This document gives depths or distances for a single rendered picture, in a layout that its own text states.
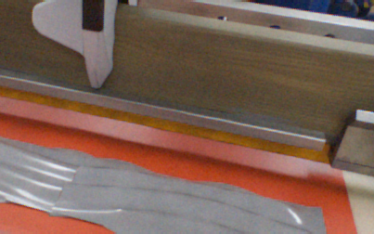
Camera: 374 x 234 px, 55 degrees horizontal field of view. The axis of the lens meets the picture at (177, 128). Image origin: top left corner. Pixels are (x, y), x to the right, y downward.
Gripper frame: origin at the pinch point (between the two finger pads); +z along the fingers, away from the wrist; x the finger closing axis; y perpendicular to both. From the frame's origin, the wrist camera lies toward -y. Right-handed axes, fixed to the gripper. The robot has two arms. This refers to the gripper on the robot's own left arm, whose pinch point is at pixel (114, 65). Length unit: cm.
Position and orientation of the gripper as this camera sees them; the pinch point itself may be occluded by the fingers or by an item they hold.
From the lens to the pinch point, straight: 31.1
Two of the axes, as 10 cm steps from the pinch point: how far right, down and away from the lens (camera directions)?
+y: -9.7, -2.1, 1.2
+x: -2.1, 4.7, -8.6
